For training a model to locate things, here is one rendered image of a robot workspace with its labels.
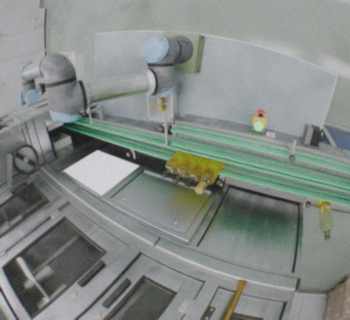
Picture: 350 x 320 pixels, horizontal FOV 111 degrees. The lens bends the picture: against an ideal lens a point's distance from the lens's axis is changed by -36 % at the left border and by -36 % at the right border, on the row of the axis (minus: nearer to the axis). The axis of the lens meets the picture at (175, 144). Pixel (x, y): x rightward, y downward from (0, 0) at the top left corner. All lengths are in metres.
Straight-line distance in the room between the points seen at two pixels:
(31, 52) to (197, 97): 3.79
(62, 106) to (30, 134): 0.80
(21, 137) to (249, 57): 1.44
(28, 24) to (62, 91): 3.85
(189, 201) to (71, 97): 0.65
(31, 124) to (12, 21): 3.24
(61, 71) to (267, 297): 0.99
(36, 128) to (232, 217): 1.31
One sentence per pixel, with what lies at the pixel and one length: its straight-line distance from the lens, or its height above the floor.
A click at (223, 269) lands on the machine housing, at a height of 1.37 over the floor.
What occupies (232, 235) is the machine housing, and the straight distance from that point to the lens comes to 0.81.
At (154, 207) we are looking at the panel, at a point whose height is 1.22.
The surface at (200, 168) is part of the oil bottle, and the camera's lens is 0.82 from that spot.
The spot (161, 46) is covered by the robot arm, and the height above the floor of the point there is 1.06.
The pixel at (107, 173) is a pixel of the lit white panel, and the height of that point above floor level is 1.15.
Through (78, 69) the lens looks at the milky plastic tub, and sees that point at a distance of 1.13.
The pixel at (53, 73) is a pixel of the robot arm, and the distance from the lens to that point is 0.61.
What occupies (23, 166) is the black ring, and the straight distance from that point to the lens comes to 1.42.
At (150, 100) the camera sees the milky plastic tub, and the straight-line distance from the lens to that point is 1.11.
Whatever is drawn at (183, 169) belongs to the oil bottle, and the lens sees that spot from 0.82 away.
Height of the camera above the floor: 1.68
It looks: 50 degrees down
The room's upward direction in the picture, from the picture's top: 130 degrees counter-clockwise
